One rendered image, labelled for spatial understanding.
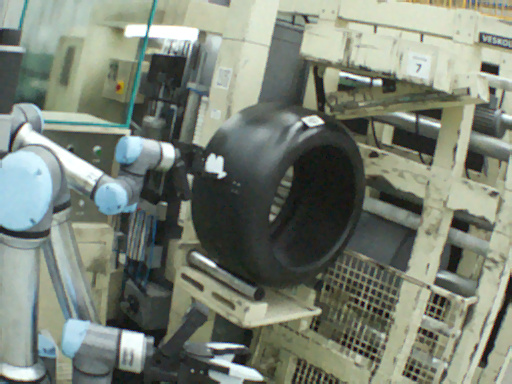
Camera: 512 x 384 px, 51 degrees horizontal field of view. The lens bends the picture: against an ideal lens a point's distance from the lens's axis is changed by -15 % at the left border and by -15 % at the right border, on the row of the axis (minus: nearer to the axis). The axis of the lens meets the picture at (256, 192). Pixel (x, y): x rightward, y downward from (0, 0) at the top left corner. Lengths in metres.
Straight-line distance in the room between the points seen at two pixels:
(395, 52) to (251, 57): 0.51
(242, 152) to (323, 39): 0.62
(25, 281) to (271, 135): 1.00
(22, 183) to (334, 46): 1.47
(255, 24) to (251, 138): 0.50
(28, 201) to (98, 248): 1.38
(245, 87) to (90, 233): 0.77
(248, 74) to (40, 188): 1.33
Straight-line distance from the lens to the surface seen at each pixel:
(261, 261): 1.83
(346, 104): 2.26
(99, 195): 1.46
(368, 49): 2.07
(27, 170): 0.92
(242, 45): 2.10
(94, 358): 1.04
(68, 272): 1.12
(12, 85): 1.30
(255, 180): 1.74
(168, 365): 1.05
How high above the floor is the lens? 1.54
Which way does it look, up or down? 10 degrees down
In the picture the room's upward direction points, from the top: 12 degrees clockwise
